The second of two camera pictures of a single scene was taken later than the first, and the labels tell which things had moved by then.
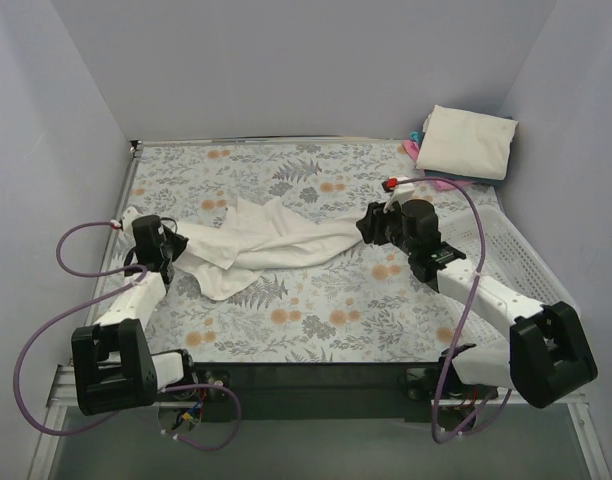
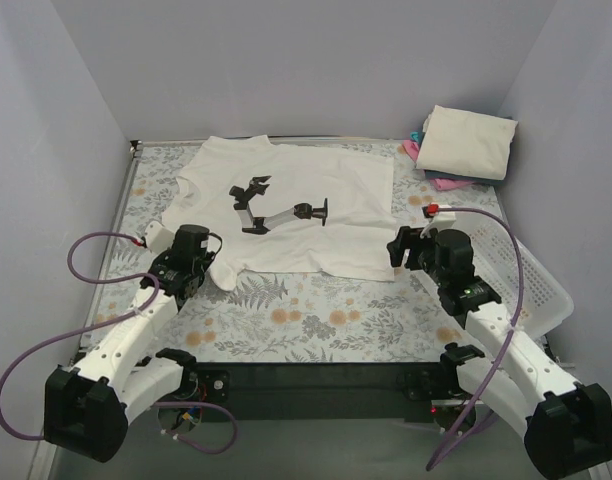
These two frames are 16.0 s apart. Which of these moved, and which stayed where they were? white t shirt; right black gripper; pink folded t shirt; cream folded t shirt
Moved: right black gripper; white t shirt
Stayed: pink folded t shirt; cream folded t shirt
